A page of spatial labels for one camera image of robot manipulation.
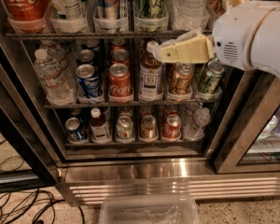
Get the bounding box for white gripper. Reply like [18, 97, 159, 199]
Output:
[152, 0, 280, 70]

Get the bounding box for clear water bottle top shelf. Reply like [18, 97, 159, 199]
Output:
[168, 0, 209, 31]

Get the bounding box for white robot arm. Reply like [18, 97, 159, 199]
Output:
[152, 0, 280, 78]

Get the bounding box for green LaCroix can top shelf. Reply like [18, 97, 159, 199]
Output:
[135, 0, 165, 20]

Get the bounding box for brown tea bottle middle shelf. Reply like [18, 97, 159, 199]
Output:
[139, 40, 161, 101]

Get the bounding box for water bottle bottom shelf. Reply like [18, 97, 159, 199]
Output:
[185, 107, 210, 141]

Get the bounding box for red can bottom shelf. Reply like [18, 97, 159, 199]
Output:
[162, 114, 182, 138]

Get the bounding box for right glass fridge door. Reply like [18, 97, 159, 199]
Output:
[215, 73, 280, 174]

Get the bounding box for glass fridge door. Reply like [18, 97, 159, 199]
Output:
[0, 44, 58, 193]
[215, 73, 280, 174]

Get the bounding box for copper can bottom shelf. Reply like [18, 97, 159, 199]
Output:
[140, 115, 157, 138]

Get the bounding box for green white can bottom shelf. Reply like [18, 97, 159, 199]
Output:
[116, 116, 133, 139]

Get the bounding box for stainless steel fridge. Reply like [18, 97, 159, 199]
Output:
[0, 0, 280, 205]

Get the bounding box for silver green can top shelf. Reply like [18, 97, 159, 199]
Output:
[50, 0, 88, 34]

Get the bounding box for tea bottle bottom shelf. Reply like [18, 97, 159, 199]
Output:
[90, 107, 110, 143]

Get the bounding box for water bottle middle shelf rear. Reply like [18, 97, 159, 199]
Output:
[40, 40, 68, 70]

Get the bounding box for water bottle middle shelf front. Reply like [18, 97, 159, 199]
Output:
[35, 49, 76, 105]

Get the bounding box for blue can bottom shelf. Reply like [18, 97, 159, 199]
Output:
[65, 118, 87, 142]

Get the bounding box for red Coca-Cola can top shelf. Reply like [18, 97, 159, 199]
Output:
[3, 0, 49, 34]

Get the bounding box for left glass fridge door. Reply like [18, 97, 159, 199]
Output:
[0, 44, 58, 193]

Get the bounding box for green can middle front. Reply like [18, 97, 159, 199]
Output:
[198, 61, 225, 93]

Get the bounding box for gold can middle rear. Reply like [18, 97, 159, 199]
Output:
[165, 63, 175, 80]

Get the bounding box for gold can middle front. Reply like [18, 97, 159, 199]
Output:
[169, 63, 194, 95]

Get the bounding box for red Coca-Cola can middle rear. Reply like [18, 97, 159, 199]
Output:
[110, 49, 131, 67]

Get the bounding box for blue Red Bull can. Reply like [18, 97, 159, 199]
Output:
[96, 0, 120, 20]

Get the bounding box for red Coca-Cola can middle front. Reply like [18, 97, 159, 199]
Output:
[108, 63, 132, 98]

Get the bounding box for blue Pepsi can rear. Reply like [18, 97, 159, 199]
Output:
[77, 49, 95, 66]

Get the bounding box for blue pepsi can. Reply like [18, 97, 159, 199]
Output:
[77, 49, 95, 66]
[76, 64, 102, 98]

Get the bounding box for blue Pepsi can front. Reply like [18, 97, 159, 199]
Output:
[76, 64, 102, 98]

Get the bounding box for clear plastic bin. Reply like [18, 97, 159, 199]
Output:
[99, 194, 201, 224]

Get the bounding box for black floor cables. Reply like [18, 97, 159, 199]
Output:
[0, 138, 86, 224]

